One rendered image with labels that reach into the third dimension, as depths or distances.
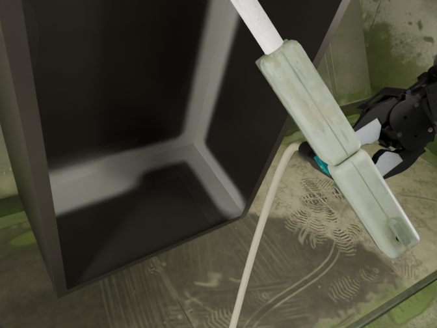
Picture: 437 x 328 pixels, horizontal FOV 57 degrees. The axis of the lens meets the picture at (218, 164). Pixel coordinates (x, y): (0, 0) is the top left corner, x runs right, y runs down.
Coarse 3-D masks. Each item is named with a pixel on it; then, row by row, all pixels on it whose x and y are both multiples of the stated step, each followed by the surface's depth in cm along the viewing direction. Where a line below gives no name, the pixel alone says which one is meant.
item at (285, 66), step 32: (256, 0) 43; (256, 32) 44; (288, 64) 44; (288, 96) 45; (320, 96) 45; (320, 128) 46; (352, 160) 48; (352, 192) 48; (384, 192) 49; (384, 224) 50
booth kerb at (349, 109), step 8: (344, 104) 257; (352, 104) 261; (360, 104) 266; (368, 104) 271; (344, 112) 262; (352, 112) 267; (360, 112) 271; (288, 128) 240; (296, 128) 244; (16, 192) 168; (0, 200) 166; (8, 200) 168; (16, 200) 170; (0, 208) 168; (8, 208) 170; (16, 208) 172; (0, 216) 170
